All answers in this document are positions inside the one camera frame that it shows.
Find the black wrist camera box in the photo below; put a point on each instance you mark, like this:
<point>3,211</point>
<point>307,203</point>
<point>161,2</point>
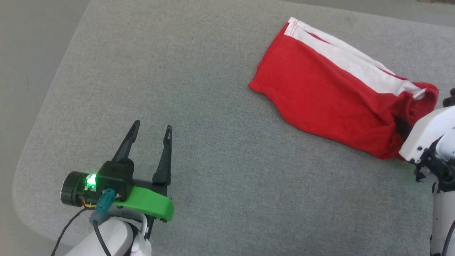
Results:
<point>115,176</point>
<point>450,99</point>

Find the red shorts white stripe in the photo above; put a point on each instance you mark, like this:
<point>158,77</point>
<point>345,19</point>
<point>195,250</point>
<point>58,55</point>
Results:
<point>320,89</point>

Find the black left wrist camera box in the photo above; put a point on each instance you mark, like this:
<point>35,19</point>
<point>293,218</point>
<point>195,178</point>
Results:
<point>115,176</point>

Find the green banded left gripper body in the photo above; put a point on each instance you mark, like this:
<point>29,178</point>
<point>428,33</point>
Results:
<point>149,204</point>

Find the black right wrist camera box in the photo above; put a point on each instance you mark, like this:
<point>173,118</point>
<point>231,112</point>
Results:
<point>450,99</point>

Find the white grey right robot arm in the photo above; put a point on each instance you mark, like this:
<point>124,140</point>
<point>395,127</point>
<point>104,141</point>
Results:
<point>444,206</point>

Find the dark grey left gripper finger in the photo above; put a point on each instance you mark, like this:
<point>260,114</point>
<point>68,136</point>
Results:
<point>165,163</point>
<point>126,149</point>

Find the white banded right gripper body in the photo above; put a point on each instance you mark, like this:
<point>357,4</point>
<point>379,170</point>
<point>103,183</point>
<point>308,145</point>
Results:
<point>430,131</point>

